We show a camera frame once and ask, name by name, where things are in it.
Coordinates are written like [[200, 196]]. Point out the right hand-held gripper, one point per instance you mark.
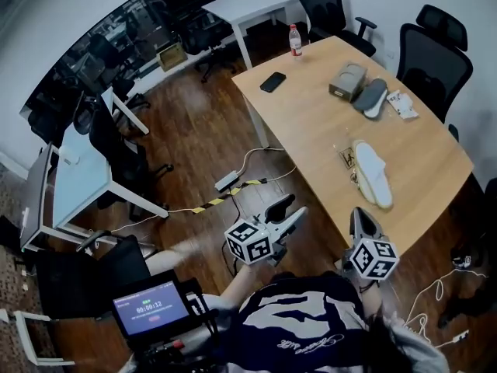
[[374, 260]]

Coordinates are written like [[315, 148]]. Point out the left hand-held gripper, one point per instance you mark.
[[248, 245]]

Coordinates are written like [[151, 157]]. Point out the white slipper footwear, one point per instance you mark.
[[363, 187], [373, 169]]

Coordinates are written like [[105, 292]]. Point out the person's left forearm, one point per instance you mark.
[[237, 286]]

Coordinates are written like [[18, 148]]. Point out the person's right forearm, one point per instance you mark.
[[372, 297]]

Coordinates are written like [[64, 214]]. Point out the grey power strip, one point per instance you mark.
[[226, 181]]

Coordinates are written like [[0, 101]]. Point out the person's dark printed shirt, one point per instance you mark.
[[295, 321]]

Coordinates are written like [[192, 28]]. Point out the grey slipper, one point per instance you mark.
[[376, 110], [370, 91]]

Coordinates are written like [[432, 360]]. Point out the crumpled printed plastic wrapper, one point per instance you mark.
[[404, 105]]

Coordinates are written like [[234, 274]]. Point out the black smartphone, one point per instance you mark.
[[273, 82]]

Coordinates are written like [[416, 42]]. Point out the grey cardboard box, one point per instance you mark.
[[348, 81]]

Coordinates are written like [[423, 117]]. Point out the white charger plug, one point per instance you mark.
[[461, 336]]

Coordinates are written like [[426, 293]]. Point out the timer display screen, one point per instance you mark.
[[150, 309]]

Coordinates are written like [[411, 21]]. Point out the red label water bottle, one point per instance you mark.
[[296, 41]]

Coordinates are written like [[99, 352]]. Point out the black mesh office chair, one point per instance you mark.
[[328, 10], [435, 64]]

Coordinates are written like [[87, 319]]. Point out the brown cardboard box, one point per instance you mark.
[[171, 56]]

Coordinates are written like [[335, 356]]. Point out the white glass-top desk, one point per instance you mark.
[[81, 177]]

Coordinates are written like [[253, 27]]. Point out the black camera rig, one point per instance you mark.
[[174, 348]]

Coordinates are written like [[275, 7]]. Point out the white metal frame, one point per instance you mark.
[[35, 336]]

